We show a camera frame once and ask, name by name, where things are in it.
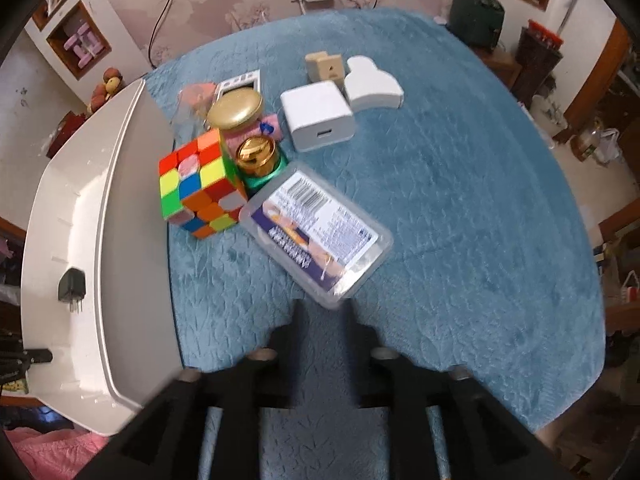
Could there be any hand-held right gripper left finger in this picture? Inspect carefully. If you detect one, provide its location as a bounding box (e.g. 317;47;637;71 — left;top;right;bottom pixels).
74;299;326;480

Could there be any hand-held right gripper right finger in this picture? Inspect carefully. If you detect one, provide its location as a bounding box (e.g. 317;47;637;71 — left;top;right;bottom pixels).
325;302;576;480

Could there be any blue-labelled clear floss box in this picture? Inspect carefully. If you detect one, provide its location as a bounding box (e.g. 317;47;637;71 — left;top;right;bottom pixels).
238;161;394;309

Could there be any colourful puzzle cube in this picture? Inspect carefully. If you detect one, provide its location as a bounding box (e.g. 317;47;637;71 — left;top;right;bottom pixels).
159;128;249;240

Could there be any green bottle with gold cap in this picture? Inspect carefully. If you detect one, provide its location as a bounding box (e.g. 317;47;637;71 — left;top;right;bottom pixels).
235;136;291;196

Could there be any white cube charger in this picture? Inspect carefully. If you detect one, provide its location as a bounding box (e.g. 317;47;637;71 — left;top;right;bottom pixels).
280;81;356;153

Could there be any gold round tin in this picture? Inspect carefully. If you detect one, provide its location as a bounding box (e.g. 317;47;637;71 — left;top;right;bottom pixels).
206;89;265;148

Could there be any white rectangular case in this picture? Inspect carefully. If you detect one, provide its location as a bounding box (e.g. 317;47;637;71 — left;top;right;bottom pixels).
342;56;405;112

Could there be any white plastic bin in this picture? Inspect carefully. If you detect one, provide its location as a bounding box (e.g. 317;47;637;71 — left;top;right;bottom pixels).
20;78;186;436

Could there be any pink round compact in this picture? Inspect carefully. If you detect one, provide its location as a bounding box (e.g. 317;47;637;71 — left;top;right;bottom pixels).
172;82;218;138

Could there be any white device with screen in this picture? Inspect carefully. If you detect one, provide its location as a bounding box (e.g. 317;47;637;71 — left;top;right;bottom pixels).
214;71;262;106

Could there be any beige block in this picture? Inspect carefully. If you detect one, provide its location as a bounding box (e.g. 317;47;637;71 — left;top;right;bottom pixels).
305;51;343;86

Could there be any blue blanket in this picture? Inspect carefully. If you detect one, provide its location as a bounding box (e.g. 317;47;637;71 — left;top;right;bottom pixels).
142;6;608;480

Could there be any black charger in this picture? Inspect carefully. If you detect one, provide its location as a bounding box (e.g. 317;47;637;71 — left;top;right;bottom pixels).
57;268;87;315

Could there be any pink cloth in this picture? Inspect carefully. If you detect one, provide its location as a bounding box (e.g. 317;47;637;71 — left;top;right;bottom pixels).
2;427;111;480

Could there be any wooden cabinet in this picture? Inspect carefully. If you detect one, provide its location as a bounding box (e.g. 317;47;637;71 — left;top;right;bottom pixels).
47;110;91;158

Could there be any pile of fruit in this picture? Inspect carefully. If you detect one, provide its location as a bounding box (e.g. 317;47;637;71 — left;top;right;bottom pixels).
87;66;126;113

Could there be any brown basket with red items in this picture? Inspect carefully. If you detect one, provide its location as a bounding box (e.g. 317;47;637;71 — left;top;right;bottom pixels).
512;19;565;108

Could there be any black wall cable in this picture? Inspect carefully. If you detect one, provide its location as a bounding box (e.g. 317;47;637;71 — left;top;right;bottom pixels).
148;0;178;68

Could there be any wooden door frame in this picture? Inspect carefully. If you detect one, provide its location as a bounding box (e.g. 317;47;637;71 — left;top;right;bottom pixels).
552;20;631;143

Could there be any wooden wall frame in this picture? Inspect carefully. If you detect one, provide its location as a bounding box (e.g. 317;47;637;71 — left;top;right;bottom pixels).
46;1;112;81

